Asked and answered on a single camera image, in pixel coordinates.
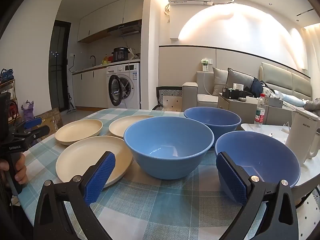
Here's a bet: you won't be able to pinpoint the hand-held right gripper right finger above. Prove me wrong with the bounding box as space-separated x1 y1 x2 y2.
216 151 300 240

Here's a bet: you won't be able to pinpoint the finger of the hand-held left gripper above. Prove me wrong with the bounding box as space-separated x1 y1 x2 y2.
16 117 43 133
12 125 50 143

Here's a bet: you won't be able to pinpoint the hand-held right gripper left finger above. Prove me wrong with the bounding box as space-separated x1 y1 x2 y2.
33 151 117 240

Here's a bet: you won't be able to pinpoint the cream plate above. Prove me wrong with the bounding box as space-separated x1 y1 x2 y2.
55 119 104 146
109 115 157 138
55 136 134 188

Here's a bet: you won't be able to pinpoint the blue bowl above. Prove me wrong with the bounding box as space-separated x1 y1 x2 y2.
215 131 301 190
124 116 215 180
184 107 242 140

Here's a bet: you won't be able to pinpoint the person's left hand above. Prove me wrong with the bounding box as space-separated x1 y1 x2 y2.
15 153 28 185

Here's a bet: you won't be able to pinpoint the purple toy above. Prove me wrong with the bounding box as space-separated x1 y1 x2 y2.
21 100 35 130

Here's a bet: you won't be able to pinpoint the brown cardboard box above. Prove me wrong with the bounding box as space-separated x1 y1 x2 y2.
34 107 63 136

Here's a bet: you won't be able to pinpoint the wooden shoe rack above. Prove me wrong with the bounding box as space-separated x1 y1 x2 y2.
0 79 20 125

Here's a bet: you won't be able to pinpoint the white marble coffee table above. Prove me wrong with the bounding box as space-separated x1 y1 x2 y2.
240 123 320 188

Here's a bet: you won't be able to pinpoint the dark glass door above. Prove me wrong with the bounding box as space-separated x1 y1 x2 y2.
47 20 72 112

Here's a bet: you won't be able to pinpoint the white lower kitchen cabinets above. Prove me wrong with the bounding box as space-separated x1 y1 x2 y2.
72 67 109 108

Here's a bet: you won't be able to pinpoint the white kitchen cabinets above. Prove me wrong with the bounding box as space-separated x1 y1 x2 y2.
72 67 109 108
77 0 145 43

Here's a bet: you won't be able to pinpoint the teal checked tablecloth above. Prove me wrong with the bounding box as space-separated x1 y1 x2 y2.
19 108 275 240

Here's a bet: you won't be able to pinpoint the grey side cabinet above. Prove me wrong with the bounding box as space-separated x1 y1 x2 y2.
261 102 295 125
217 93 260 120

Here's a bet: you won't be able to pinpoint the plastic water bottle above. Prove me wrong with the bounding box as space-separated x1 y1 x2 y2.
254 94 266 125

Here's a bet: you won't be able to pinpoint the white electric kettle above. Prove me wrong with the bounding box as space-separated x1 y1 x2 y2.
285 107 320 167

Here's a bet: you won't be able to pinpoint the black box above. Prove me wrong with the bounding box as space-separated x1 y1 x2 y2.
222 87 248 99

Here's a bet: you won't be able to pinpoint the white washing machine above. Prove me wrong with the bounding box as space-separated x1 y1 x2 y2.
106 62 141 110

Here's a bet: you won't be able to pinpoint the navy clothing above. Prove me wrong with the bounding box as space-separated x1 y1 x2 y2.
251 77 269 98

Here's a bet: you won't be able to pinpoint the grey sofa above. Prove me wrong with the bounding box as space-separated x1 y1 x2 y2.
182 70 253 112

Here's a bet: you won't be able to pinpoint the grey cushion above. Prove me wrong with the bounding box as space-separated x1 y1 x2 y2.
212 67 229 96
225 67 255 93

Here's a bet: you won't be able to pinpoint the light blue pillow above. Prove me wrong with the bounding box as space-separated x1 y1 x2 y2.
280 92 307 107

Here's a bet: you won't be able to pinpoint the grey duvet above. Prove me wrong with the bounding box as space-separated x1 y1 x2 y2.
304 99 320 117

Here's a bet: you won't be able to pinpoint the beige upholstered bed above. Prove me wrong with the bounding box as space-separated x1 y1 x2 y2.
259 62 320 120

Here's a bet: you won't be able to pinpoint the black pressure cooker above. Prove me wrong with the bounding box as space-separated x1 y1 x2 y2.
112 47 129 62

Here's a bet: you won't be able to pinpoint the white upper kitchen cabinets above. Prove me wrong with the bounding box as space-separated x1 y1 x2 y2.
77 0 145 43

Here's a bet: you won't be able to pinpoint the range hood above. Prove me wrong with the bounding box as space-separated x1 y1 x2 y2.
107 21 142 37

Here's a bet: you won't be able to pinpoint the white curtain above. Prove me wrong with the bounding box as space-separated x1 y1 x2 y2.
304 24 320 80

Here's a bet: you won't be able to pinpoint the white wall-mounted holder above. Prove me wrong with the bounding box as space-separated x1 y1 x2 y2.
201 58 213 72

